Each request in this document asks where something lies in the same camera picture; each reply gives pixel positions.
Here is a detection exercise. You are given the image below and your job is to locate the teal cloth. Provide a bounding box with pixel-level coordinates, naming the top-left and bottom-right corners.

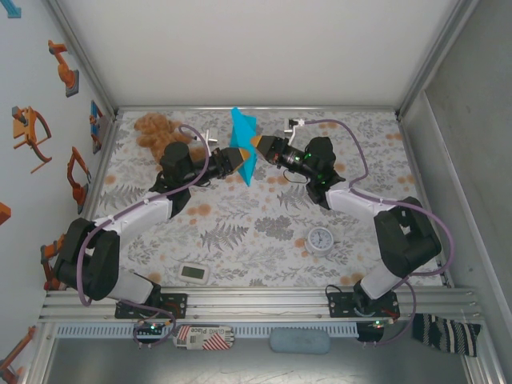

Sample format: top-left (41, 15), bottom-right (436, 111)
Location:
top-left (229, 106), bottom-right (259, 187)

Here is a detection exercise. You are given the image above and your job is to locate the brown teddy bear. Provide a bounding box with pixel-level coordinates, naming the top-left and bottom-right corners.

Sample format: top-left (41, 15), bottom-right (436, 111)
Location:
top-left (133, 113), bottom-right (209, 163)

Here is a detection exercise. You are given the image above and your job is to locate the floral tablecloth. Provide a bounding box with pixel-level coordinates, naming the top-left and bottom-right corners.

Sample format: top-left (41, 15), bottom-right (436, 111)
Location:
top-left (75, 110), bottom-right (446, 288)

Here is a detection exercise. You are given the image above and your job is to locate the white alarm clock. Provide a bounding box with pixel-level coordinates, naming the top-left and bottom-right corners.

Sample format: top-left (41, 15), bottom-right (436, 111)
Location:
top-left (306, 226), bottom-right (341, 257)

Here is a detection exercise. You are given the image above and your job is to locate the white digital timer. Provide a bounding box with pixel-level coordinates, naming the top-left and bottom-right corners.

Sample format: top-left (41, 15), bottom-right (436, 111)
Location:
top-left (177, 262), bottom-right (211, 286)

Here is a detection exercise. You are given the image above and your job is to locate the red white striped package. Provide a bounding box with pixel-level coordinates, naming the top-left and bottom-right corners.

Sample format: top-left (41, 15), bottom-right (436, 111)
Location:
top-left (171, 324), bottom-right (234, 352)

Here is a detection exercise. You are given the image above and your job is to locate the grey blue sponge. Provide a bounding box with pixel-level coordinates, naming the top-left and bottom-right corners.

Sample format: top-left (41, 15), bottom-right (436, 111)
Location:
top-left (269, 327), bottom-right (331, 355)

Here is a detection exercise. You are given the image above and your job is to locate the black white striped sock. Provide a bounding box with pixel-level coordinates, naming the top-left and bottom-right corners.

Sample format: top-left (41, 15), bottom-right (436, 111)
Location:
top-left (411, 314), bottom-right (483, 358)

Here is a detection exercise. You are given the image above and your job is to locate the aluminium enclosure frame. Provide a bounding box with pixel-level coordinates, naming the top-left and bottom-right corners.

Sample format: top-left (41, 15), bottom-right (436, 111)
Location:
top-left (23, 0), bottom-right (501, 384)

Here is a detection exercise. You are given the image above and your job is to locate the blue orange wall decal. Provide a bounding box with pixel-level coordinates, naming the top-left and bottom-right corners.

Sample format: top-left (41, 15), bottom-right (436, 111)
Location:
top-left (90, 99), bottom-right (107, 155)

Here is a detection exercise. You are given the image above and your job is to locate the aluminium mounting rail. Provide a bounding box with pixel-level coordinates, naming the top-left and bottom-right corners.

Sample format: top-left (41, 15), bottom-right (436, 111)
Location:
top-left (38, 286), bottom-right (487, 321)

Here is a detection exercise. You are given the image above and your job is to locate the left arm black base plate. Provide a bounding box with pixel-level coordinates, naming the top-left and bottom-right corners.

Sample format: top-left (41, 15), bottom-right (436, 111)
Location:
top-left (114, 293), bottom-right (189, 320)

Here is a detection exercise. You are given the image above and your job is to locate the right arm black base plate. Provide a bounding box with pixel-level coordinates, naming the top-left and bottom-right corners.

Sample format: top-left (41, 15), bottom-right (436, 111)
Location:
top-left (327, 291), bottom-right (401, 320)

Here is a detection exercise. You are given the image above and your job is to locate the orange claw wall decal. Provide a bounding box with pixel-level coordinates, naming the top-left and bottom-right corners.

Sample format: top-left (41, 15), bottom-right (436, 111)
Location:
top-left (10, 106), bottom-right (53, 174)

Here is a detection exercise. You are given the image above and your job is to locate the white slotted cable duct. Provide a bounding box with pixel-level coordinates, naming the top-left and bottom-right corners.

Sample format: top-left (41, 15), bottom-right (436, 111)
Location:
top-left (54, 323), bottom-right (359, 338)

